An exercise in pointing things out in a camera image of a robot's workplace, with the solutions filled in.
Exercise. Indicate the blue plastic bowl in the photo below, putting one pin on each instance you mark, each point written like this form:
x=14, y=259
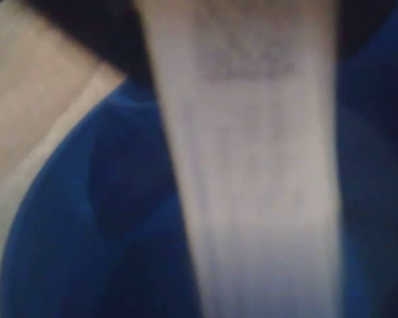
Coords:
x=103, y=265

